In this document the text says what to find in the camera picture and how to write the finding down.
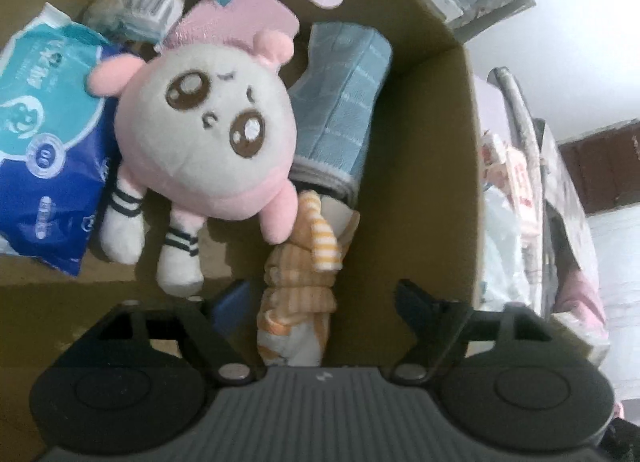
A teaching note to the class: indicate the blue tissue pack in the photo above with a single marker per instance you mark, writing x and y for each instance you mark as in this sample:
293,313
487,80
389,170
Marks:
45,141

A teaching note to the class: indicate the orange striped white cloth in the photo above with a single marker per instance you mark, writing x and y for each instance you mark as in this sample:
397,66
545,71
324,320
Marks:
295,272

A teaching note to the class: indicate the patterned leaning board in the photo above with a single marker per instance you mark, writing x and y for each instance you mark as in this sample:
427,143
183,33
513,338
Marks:
505,11

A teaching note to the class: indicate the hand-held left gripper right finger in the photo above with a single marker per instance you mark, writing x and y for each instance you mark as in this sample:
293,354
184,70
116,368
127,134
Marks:
412,304

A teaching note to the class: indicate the pink printed packet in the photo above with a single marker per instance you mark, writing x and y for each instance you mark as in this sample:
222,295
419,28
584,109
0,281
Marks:
520,176

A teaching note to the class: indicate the blue towel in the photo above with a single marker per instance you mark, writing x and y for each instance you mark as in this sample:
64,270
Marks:
340,106

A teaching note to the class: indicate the pink white plush toy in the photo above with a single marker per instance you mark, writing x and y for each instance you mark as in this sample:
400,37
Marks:
200,141

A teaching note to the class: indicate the pink cloth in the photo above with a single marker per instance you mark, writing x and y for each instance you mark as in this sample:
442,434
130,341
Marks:
580,292

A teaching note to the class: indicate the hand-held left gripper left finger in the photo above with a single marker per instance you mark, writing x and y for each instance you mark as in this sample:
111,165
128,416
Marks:
235,298

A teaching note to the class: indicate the brown cardboard box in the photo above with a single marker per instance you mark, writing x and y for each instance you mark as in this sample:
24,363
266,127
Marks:
415,141

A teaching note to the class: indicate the white blue-print plastic bag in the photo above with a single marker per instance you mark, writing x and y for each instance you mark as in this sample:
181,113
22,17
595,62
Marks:
505,252

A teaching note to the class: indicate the brown wooden door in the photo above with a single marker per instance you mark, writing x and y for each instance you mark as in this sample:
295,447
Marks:
600,166

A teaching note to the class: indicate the pink towel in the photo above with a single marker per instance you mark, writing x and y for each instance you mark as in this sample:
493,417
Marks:
250,11

